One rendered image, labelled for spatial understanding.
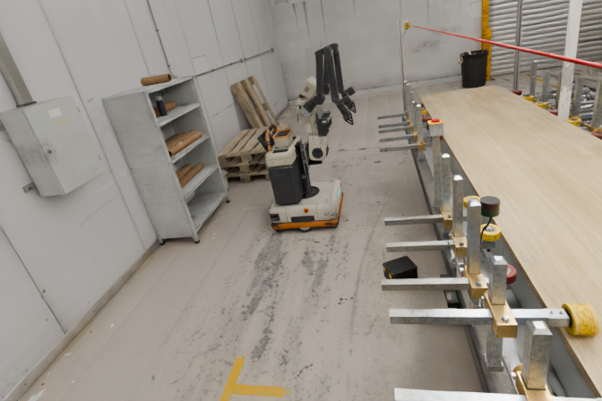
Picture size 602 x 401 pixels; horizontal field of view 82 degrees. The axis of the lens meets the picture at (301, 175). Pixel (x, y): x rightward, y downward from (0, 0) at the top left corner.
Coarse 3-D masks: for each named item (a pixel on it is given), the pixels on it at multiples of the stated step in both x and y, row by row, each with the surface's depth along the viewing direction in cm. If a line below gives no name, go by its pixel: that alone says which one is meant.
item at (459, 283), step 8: (384, 280) 131; (392, 280) 130; (400, 280) 129; (408, 280) 128; (416, 280) 128; (424, 280) 127; (432, 280) 126; (440, 280) 126; (448, 280) 125; (456, 280) 124; (464, 280) 123; (384, 288) 130; (392, 288) 129; (400, 288) 128; (408, 288) 128; (416, 288) 127; (424, 288) 126; (432, 288) 126; (440, 288) 125; (448, 288) 124; (456, 288) 124; (464, 288) 123
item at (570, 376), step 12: (444, 144) 274; (456, 168) 238; (468, 192) 210; (504, 252) 152; (516, 264) 139; (516, 276) 140; (516, 288) 142; (528, 288) 129; (528, 300) 130; (552, 348) 113; (564, 348) 104; (552, 360) 114; (564, 360) 105; (564, 372) 106; (576, 372) 99; (564, 384) 107; (576, 384) 99; (576, 396) 100; (588, 396) 94
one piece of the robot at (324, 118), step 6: (318, 114) 302; (324, 114) 318; (330, 114) 314; (318, 120) 302; (324, 120) 301; (330, 120) 327; (318, 126) 305; (324, 126) 304; (318, 132) 307; (324, 132) 306
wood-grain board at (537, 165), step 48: (432, 96) 364; (480, 96) 330; (480, 144) 223; (528, 144) 210; (576, 144) 198; (480, 192) 168; (528, 192) 161; (576, 192) 154; (528, 240) 131; (576, 240) 126; (576, 288) 107; (576, 336) 93
